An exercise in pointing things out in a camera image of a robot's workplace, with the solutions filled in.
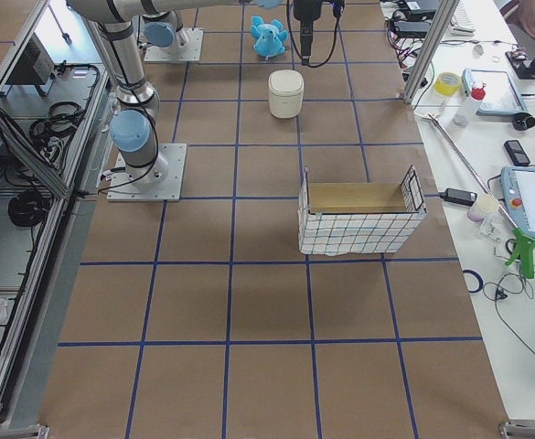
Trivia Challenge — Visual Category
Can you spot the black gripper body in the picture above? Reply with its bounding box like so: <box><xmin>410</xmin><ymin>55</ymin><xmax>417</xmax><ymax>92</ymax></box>
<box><xmin>293</xmin><ymin>0</ymin><xmax>320</xmax><ymax>21</ymax></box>

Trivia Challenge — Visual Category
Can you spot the cream small trash can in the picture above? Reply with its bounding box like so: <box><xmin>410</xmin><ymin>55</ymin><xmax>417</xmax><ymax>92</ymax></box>
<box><xmin>268</xmin><ymin>70</ymin><xmax>305</xmax><ymax>119</ymax></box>

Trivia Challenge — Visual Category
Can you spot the blue plush elephant toy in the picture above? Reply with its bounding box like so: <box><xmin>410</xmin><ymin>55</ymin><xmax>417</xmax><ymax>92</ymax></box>
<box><xmin>250</xmin><ymin>16</ymin><xmax>289</xmax><ymax>59</ymax></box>

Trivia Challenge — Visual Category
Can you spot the yellow tape roll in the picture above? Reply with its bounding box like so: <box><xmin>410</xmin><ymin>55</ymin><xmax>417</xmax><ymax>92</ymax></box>
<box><xmin>433</xmin><ymin>72</ymin><xmax>462</xmax><ymax>97</ymax></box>

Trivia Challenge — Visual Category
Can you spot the white bottle red cap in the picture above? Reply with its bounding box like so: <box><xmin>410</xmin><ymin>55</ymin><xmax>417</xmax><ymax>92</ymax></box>
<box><xmin>453</xmin><ymin>82</ymin><xmax>486</xmax><ymax>127</ymax></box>

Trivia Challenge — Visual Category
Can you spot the white grid fabric storage box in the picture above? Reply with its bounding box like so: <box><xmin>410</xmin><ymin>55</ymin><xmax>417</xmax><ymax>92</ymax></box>
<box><xmin>298</xmin><ymin>166</ymin><xmax>427</xmax><ymax>256</ymax></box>

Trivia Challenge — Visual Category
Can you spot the far teach pendant tablet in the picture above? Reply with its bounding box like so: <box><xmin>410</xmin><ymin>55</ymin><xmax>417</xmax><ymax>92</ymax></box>
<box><xmin>462</xmin><ymin>69</ymin><xmax>528</xmax><ymax>117</ymax></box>

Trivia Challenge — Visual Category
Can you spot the teach pendant tablet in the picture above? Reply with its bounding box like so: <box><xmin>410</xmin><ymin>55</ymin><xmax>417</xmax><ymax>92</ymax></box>
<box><xmin>462</xmin><ymin>69</ymin><xmax>528</xmax><ymax>117</ymax></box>
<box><xmin>500</xmin><ymin>166</ymin><xmax>535</xmax><ymax>238</ymax></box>

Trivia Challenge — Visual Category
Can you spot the black power adapter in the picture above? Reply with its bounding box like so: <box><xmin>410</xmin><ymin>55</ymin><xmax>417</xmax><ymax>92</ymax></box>
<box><xmin>439</xmin><ymin>187</ymin><xmax>477</xmax><ymax>207</ymax></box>

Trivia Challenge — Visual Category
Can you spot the black tape roll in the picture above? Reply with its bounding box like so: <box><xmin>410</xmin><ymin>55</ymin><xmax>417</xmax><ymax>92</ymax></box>
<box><xmin>512</xmin><ymin>112</ymin><xmax>535</xmax><ymax>132</ymax></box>

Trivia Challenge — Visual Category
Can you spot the black mobile phone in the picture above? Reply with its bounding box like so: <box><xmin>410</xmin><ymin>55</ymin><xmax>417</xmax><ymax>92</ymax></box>
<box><xmin>504</xmin><ymin>140</ymin><xmax>530</xmax><ymax>167</ymax></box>

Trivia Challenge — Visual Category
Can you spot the white plastic cup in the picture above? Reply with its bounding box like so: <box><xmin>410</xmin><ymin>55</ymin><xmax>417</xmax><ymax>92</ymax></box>
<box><xmin>466</xmin><ymin>193</ymin><xmax>499</xmax><ymax>222</ymax></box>

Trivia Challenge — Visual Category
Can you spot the grey electronics box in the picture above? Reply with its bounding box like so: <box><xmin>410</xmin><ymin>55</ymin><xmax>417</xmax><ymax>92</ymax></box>
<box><xmin>1</xmin><ymin>33</ymin><xmax>55</xmax><ymax>97</ymax></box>

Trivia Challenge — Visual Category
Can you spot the near teach pendant tablet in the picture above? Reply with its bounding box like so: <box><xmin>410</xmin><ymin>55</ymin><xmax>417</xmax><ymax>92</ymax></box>
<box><xmin>500</xmin><ymin>166</ymin><xmax>535</xmax><ymax>238</ymax></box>

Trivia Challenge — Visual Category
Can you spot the blue tape roll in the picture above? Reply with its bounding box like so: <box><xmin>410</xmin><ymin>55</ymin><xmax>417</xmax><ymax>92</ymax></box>
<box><xmin>463</xmin><ymin>269</ymin><xmax>484</xmax><ymax>294</ymax></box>

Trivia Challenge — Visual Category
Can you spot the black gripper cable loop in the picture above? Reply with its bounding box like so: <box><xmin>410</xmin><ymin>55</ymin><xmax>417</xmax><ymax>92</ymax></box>
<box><xmin>285</xmin><ymin>0</ymin><xmax>346</xmax><ymax>69</ymax></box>

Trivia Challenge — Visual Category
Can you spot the aluminium frame post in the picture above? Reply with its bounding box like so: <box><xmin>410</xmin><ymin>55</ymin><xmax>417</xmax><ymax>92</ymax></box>
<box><xmin>401</xmin><ymin>0</ymin><xmax>459</xmax><ymax>103</ymax></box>

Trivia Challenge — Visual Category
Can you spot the green handled reacher grabber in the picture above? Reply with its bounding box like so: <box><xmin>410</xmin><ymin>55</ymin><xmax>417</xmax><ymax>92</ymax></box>
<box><xmin>421</xmin><ymin>113</ymin><xmax>535</xmax><ymax>279</ymax></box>

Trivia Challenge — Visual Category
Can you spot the black coiled cable bundle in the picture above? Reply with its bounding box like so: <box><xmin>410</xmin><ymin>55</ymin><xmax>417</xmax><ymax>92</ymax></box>
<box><xmin>7</xmin><ymin>188</ymin><xmax>45</xmax><ymax>229</ymax></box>

